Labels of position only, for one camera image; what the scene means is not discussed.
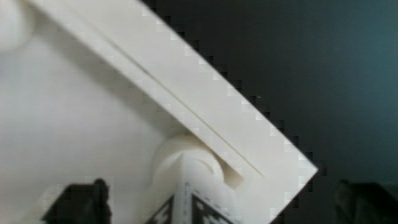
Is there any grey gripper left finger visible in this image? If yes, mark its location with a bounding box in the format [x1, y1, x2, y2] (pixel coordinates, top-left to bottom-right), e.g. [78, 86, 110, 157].
[41, 179, 112, 224]

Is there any white table leg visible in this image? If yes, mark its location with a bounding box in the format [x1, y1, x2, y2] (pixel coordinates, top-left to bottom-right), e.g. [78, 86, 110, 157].
[137, 134, 243, 224]

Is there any white U-shaped obstacle fence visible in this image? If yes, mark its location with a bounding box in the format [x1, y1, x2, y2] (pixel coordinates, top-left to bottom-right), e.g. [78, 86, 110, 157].
[57, 0, 316, 224]

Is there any white square table top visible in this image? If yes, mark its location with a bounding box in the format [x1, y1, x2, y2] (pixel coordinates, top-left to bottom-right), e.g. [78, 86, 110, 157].
[0, 0, 264, 224]

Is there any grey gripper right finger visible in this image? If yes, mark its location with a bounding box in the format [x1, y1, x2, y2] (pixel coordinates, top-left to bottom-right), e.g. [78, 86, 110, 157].
[334, 180, 398, 224]

